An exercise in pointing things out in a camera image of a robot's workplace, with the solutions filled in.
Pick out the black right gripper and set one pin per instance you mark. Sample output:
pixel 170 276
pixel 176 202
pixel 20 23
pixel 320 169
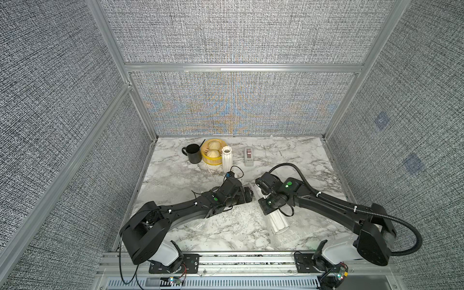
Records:
pixel 263 208

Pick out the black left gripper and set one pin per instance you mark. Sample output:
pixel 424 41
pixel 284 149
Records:
pixel 249 197

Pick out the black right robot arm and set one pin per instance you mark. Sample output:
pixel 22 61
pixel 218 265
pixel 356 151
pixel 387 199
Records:
pixel 372 236

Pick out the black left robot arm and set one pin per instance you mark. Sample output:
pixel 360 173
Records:
pixel 144 234

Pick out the grey tape dispenser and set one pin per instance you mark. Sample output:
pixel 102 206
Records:
pixel 248 157

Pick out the small white ribbed vase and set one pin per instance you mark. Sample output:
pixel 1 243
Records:
pixel 227 158

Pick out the steamed bun front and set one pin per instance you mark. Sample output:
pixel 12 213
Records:
pixel 213 153

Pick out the steamed bun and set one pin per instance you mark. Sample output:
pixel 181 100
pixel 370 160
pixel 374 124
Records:
pixel 214 145
pixel 213 153

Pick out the yellow bamboo steamer basket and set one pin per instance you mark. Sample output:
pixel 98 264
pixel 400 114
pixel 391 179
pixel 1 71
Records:
pixel 204 150

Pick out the steamed bun back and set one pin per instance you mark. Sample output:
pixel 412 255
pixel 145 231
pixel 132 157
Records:
pixel 214 145

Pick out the black mug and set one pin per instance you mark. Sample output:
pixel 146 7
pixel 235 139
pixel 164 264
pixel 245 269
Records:
pixel 193 152

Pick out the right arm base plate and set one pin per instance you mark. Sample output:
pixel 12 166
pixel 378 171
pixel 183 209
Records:
pixel 307 263

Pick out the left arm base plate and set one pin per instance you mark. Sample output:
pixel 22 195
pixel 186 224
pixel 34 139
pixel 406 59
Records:
pixel 186 263

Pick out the aluminium front rail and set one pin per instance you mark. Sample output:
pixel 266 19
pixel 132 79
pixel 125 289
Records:
pixel 219 263

